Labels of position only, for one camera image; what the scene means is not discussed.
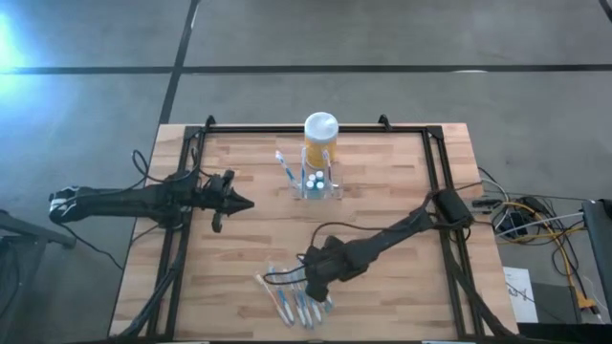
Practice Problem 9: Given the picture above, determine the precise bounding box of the clear acrylic organizer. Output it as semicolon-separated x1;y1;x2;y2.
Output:
288;161;345;201

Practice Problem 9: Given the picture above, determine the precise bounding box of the white floor cable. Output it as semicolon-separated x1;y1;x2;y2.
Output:
496;212;584;238

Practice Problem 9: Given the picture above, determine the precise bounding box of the black equipment case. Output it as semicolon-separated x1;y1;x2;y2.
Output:
581;198;612;288

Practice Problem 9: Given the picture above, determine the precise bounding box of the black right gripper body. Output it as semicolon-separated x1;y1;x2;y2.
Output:
305;236;355;302

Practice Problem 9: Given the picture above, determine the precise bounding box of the black aluminium table frame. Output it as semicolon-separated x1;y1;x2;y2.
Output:
114;114;517;343

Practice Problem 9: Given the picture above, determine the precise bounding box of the white paper sheet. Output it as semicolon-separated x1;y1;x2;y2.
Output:
501;266;539;324

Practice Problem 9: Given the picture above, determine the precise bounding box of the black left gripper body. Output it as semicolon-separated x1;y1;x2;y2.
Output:
190;170;235;234

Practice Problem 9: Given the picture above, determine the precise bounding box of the yellow floor cable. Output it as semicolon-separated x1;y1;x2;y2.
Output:
504;200;599;312

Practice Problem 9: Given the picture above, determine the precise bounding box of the dark metal bench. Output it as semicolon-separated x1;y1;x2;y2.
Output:
0;208;77;344

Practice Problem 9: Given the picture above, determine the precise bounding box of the grey floor mat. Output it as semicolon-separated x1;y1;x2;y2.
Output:
531;281;582;325

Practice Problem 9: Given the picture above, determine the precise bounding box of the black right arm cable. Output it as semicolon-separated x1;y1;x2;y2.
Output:
262;181;484;288

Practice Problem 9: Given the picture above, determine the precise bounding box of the yellow canister with white lid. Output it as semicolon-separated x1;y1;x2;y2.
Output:
303;111;339;171

